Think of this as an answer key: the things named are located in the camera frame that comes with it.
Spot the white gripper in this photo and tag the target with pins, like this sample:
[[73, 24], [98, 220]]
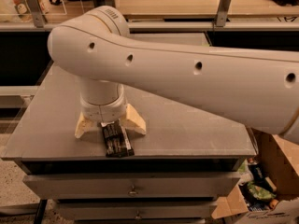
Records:
[[103, 113]]

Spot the black rxbar chocolate wrapper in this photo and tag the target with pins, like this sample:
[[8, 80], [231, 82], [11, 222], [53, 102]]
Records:
[[116, 141]]

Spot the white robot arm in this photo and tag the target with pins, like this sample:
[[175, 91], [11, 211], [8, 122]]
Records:
[[255, 87]]

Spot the upper grey drawer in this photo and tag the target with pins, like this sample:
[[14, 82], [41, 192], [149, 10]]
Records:
[[132, 185]]

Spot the grey drawer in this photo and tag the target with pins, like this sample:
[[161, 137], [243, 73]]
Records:
[[132, 185], [135, 210]]

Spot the lower grey drawer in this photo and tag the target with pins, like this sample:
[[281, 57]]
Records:
[[135, 210]]

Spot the black table leg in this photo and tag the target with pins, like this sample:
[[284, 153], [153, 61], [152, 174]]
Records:
[[40, 211]]

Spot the orange package top left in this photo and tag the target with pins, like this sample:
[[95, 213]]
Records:
[[18, 0]]

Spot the dark bottle in box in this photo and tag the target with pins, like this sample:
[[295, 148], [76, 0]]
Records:
[[259, 176]]

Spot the green packet in box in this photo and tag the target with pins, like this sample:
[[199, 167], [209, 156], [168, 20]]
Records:
[[260, 193]]

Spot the brown cardboard box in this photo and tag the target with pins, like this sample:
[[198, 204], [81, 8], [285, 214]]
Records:
[[279, 160]]

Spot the left metal bracket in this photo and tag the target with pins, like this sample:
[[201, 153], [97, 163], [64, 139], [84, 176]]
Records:
[[36, 12]]

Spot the right metal bracket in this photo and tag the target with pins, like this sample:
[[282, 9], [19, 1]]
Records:
[[222, 13]]

